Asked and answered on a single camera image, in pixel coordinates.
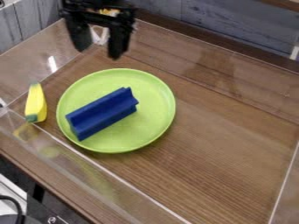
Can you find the yellow toy banana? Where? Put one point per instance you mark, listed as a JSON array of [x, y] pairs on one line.
[[35, 109]]

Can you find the lime green plate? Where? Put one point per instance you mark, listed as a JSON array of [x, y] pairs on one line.
[[140, 128]]

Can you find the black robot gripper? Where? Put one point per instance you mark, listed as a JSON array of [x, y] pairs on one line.
[[99, 12]]

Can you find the blue foam block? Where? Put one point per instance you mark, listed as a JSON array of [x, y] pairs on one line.
[[91, 118]]

